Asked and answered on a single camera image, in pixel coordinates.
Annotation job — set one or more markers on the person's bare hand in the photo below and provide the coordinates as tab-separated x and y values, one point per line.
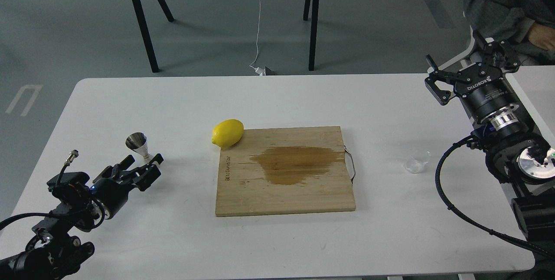
542	36

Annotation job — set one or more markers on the white chair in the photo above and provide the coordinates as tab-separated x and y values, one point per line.
470	57

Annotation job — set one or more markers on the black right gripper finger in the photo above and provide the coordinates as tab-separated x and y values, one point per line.
438	75
496	54

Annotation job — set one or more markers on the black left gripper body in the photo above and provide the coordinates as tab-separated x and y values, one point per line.
111	188

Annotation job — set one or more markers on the white side table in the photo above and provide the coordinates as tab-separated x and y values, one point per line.
535	86

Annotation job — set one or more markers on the clear plastic measuring cup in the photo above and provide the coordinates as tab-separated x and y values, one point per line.
416	160

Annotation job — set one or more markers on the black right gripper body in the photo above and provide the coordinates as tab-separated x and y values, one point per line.
485	91

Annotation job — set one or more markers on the wooden cutting board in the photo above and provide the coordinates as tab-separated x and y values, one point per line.
278	171

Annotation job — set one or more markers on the yellow lemon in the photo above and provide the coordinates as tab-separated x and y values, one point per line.
227	133

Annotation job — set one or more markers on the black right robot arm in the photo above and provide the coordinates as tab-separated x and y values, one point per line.
515	150

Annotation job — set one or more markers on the seated person in grey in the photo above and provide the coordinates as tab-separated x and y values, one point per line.
510	20

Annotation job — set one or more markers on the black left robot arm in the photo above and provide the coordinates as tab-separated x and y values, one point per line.
53	253

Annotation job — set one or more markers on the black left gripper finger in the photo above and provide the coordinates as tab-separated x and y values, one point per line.
116	169
144	176

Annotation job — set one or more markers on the steel double jigger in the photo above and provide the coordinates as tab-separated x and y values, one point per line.
137	142

